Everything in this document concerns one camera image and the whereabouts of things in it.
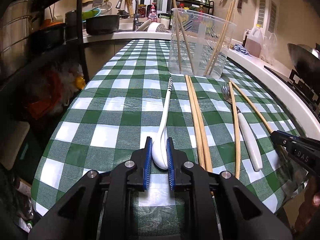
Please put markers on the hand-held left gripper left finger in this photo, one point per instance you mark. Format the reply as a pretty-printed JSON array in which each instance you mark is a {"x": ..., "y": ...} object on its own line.
[{"x": 148, "y": 165}]

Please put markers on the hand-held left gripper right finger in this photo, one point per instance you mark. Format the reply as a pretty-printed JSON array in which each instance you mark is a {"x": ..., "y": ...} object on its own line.
[{"x": 170, "y": 165}]

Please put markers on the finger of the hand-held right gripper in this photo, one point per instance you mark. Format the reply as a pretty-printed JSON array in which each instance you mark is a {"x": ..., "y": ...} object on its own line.
[
  {"x": 281, "y": 143},
  {"x": 285, "y": 135}
]

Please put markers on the clear plastic container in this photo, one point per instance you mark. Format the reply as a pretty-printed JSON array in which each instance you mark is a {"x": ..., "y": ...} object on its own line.
[{"x": 200, "y": 55}]

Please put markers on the person's right hand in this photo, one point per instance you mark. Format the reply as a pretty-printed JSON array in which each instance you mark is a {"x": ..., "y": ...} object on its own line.
[{"x": 311, "y": 202}]

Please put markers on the black gas stove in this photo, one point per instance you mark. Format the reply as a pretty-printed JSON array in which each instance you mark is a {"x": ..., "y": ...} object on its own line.
[{"x": 300, "y": 87}]

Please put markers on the green checkered tablecloth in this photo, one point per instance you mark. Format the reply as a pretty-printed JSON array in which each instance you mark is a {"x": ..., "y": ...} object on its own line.
[{"x": 100, "y": 110}]

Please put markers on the steel wok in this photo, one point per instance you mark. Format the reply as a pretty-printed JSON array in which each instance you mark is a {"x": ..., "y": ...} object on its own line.
[{"x": 305, "y": 55}]

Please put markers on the clear plastic bottle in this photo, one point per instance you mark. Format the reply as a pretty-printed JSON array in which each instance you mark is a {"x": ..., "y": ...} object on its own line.
[{"x": 270, "y": 50}]

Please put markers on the plastic oil jug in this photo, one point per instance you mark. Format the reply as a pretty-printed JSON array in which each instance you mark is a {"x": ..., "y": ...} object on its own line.
[{"x": 253, "y": 45}]

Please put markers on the blue cloth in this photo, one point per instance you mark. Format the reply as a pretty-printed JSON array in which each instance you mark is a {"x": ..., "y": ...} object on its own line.
[{"x": 241, "y": 49}]

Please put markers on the pile of plastic bags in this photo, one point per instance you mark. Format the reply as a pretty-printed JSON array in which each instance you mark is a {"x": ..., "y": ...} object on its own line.
[{"x": 55, "y": 92}]

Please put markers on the beige board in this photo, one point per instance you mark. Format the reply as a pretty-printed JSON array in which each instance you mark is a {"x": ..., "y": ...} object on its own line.
[{"x": 12, "y": 145}]

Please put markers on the white plate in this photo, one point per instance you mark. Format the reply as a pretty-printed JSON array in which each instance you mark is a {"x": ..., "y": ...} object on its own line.
[{"x": 143, "y": 26}]

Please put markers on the black cooking pot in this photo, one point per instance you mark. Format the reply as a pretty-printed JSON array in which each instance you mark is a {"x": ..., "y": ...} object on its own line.
[{"x": 102, "y": 25}]

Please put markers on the black spice rack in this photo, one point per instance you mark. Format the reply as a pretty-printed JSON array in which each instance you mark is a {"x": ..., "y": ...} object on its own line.
[{"x": 212, "y": 6}]

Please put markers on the black shelf rack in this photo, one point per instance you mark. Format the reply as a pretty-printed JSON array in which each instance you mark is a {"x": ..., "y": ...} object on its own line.
[{"x": 81, "y": 30}]

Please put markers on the pink detergent bottle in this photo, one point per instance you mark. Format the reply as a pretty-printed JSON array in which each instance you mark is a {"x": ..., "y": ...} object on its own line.
[{"x": 153, "y": 13}]

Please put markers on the red jar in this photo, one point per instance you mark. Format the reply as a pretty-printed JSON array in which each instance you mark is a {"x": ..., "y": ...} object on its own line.
[{"x": 141, "y": 11}]

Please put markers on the chrome faucet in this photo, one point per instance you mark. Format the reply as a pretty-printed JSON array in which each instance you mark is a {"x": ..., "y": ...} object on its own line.
[{"x": 135, "y": 10}]

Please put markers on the group of condiment bottles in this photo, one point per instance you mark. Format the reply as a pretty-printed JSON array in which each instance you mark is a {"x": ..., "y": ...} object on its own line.
[{"x": 187, "y": 7}]

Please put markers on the dark metal canister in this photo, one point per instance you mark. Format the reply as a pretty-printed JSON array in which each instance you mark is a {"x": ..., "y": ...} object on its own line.
[{"x": 71, "y": 25}]

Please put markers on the bundle of wooden sticks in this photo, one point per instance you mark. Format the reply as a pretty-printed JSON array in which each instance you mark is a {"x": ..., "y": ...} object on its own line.
[{"x": 130, "y": 5}]

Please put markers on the green colander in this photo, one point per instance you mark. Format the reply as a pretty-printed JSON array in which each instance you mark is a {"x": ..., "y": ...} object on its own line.
[{"x": 91, "y": 13}]

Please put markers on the black pot with orange contents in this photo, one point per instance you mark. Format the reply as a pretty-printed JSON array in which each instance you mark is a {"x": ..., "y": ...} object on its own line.
[{"x": 47, "y": 35}]

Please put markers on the large steel pot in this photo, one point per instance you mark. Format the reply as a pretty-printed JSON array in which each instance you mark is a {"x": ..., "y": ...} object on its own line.
[{"x": 15, "y": 37}]

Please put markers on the slatted wall panel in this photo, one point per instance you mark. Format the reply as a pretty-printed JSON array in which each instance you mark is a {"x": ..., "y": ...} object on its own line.
[
  {"x": 272, "y": 16},
  {"x": 261, "y": 10}
]

